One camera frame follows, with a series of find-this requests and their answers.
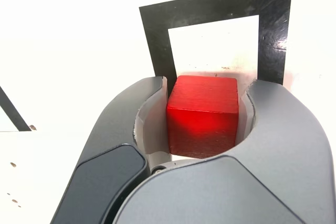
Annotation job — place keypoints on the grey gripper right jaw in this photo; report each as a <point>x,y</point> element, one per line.
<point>236,195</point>

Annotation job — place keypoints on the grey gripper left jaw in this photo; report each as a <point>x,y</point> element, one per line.
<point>105,182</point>

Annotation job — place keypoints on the red cube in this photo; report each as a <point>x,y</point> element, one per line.
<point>202,119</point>

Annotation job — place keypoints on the black tape square outline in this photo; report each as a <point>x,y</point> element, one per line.
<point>210,6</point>

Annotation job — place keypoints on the black tape strip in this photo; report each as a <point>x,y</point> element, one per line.
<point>13,113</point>

